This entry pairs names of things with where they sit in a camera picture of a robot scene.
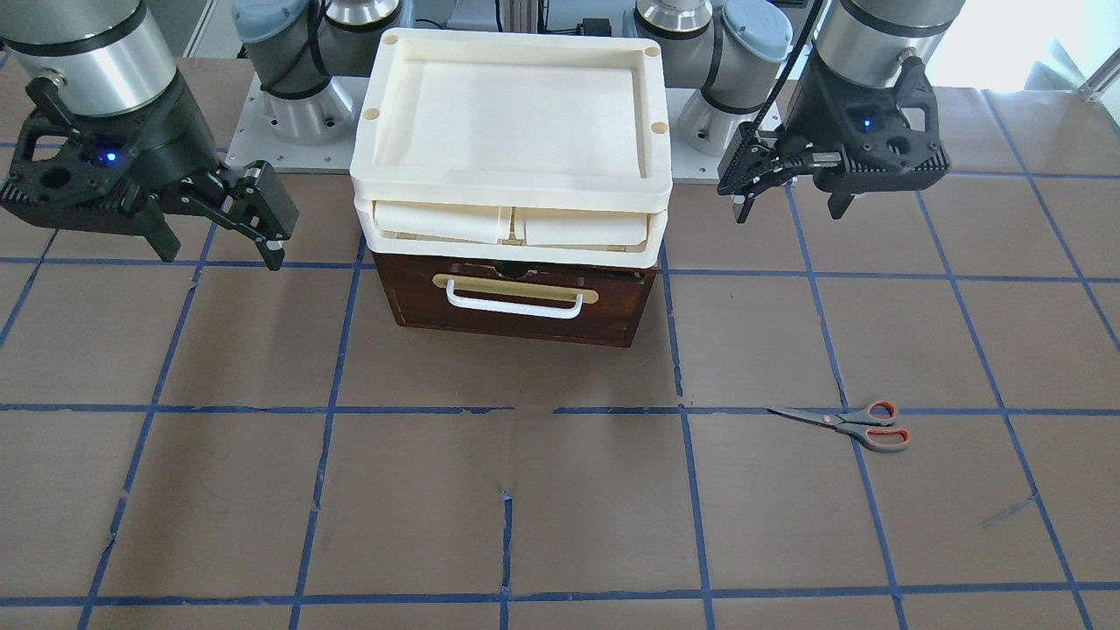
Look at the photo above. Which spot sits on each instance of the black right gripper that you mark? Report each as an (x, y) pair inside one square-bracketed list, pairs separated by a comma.
[(168, 131)]

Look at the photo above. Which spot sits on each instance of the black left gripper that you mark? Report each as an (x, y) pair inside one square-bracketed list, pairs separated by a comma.
[(814, 115)]

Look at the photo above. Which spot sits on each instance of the dark wooden drawer box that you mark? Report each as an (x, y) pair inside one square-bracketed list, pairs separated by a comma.
[(595, 305)]

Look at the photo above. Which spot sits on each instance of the grey orange scissors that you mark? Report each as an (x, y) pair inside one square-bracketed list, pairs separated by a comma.
[(872, 426)]

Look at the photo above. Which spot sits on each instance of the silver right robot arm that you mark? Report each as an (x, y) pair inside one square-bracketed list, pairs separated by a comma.
[(112, 56)]

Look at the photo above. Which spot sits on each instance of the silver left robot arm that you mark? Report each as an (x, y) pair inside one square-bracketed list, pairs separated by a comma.
[(741, 60)]

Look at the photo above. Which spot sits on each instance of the cream lower tray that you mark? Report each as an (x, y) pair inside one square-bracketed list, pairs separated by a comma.
[(513, 234)]

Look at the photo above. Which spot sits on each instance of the cream plastic tray lid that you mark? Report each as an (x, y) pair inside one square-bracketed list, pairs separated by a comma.
[(515, 120)]

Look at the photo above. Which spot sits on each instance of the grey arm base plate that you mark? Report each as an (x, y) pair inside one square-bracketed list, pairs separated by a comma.
[(280, 144)]

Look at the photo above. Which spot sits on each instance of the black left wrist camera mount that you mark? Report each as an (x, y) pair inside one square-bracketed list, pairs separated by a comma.
[(887, 139)]

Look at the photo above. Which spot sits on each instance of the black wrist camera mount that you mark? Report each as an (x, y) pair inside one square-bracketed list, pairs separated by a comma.
[(73, 172), (887, 139)]

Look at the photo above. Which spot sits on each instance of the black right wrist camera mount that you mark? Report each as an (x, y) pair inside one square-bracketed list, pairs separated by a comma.
[(73, 172)]

